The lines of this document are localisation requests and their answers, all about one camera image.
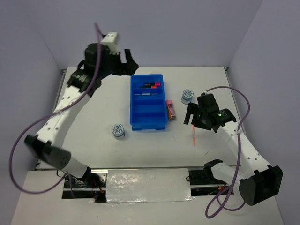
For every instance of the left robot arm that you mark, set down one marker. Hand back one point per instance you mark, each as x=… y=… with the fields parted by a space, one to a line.
x=46 y=145

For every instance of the orange thin pen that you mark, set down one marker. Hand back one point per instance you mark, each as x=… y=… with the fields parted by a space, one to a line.
x=193 y=135

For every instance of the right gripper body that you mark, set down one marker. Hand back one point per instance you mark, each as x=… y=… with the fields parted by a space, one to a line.
x=198 y=119

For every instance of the pink capped black highlighter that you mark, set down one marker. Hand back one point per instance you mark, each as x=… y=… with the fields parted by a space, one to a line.
x=152 y=84

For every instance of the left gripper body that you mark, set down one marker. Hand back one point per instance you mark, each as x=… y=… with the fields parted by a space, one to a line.
x=120 y=69

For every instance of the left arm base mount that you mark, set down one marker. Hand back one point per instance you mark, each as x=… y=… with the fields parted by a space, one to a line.
x=95 y=190

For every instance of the orange capped black highlighter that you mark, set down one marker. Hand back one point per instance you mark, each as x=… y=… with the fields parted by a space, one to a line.
x=148 y=87

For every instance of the left blue tape roll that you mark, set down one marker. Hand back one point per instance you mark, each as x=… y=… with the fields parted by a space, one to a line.
x=118 y=131

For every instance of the blue tape roll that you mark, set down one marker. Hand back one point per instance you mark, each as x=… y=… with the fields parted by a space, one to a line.
x=118 y=131
x=187 y=96

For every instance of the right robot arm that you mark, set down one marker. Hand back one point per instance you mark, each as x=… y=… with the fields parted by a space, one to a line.
x=255 y=178

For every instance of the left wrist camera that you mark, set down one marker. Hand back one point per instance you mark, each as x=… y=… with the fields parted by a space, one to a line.
x=111 y=41

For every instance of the right blue tape roll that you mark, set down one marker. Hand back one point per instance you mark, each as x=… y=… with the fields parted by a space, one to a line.
x=187 y=96

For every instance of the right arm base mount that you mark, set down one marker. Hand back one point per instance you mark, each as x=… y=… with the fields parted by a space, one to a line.
x=201 y=184

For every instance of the blue plastic compartment tray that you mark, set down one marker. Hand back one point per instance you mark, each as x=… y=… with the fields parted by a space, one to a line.
x=147 y=112

